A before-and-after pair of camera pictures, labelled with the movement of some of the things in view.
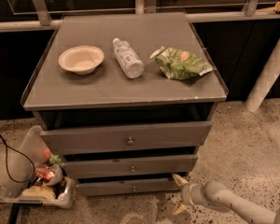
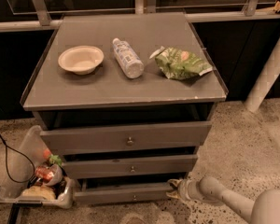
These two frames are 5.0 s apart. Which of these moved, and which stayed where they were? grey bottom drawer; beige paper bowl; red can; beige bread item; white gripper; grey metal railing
Moved: white gripper; grey bottom drawer
Stayed: beige paper bowl; grey metal railing; red can; beige bread item
